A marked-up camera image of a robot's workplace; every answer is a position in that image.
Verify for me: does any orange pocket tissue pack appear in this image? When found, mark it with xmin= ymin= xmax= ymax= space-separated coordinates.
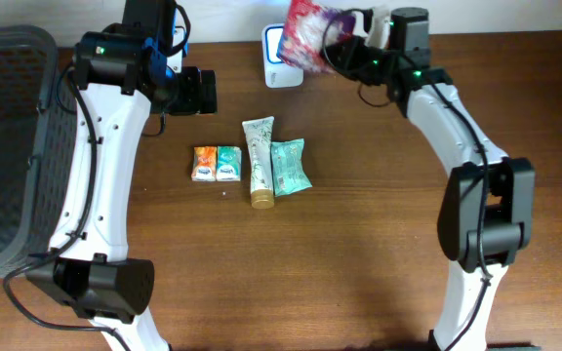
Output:
xmin=191 ymin=146 xmax=218 ymax=181

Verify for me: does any white barcode scanner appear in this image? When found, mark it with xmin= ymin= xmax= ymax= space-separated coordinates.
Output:
xmin=261 ymin=23 xmax=304 ymax=89

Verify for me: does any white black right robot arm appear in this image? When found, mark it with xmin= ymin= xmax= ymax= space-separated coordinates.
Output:
xmin=320 ymin=7 xmax=535 ymax=350

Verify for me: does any grey plastic basket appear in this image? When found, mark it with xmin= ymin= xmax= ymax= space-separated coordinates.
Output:
xmin=0 ymin=25 xmax=76 ymax=279

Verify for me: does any teal wipes packet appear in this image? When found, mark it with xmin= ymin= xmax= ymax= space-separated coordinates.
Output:
xmin=271 ymin=138 xmax=312 ymax=197

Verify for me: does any teal pocket tissue pack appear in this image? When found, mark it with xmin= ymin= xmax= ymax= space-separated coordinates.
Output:
xmin=216 ymin=146 xmax=242 ymax=181

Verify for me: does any red purple tissue pack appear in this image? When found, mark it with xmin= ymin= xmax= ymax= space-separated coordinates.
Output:
xmin=277 ymin=0 xmax=356 ymax=73

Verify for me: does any white green cream tube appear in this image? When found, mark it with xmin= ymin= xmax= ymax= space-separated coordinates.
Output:
xmin=242 ymin=116 xmax=274 ymax=210

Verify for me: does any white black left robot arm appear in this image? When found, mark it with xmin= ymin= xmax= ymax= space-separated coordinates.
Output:
xmin=23 ymin=0 xmax=218 ymax=350

